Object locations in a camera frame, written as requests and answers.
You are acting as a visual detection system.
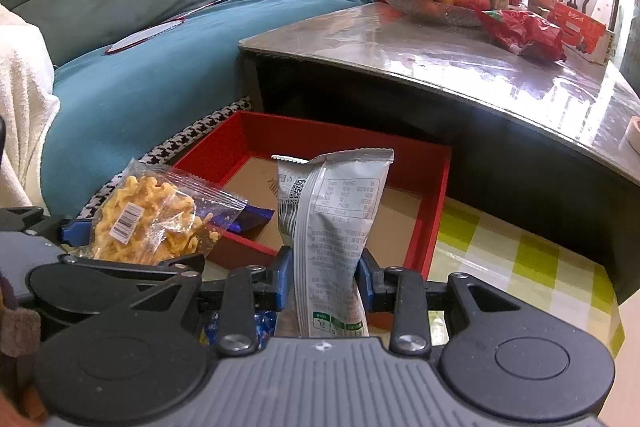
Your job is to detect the person's left forearm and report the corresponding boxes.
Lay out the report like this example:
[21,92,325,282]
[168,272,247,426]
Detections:
[0,272,48,427]

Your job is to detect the dark glossy coffee table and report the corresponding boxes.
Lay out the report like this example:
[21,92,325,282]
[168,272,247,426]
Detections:
[239,2,640,308]

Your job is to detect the glass fruit bowl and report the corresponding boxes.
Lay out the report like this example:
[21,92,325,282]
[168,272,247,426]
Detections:
[382,0,488,28]

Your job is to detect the grey white snack packet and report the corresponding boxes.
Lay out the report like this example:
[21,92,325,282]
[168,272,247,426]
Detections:
[270,148,396,339]

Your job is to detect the purple wafer biscuit packet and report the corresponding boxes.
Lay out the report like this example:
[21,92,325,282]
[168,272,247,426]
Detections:
[220,204,276,235]

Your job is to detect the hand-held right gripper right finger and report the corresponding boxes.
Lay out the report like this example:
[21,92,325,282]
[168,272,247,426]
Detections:
[356,247,523,355]

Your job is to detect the clear bag of yellow crisps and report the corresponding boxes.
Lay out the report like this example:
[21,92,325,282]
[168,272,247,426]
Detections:
[67,158,249,267]

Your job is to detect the blue houndstooth-edged cushion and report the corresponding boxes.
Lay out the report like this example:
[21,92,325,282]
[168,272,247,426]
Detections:
[40,0,381,218]

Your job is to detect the green checked tablecloth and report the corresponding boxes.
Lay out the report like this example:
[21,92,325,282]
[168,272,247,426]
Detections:
[425,194,626,358]

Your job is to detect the red cardboard box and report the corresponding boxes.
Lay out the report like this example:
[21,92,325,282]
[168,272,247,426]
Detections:
[170,109,453,330]

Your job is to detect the blue snack packet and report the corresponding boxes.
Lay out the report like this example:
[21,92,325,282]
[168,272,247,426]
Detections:
[202,309,278,348]

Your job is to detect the red crinkled snack bag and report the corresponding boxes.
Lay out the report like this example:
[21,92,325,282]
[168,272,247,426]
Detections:
[481,8,568,62]

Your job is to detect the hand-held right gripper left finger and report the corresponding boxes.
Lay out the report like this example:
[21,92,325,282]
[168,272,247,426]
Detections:
[127,247,293,355]

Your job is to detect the cream fleece blanket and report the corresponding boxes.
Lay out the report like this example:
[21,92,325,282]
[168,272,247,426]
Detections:
[0,4,61,212]

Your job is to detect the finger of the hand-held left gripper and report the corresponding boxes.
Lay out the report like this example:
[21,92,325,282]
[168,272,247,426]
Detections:
[0,207,96,250]
[60,253,207,280]

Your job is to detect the red-rimmed white flat object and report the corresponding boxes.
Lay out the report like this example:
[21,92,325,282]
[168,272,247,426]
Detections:
[104,17,186,56]

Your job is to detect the white tape roll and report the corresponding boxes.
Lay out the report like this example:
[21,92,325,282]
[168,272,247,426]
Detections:
[622,117,640,150]

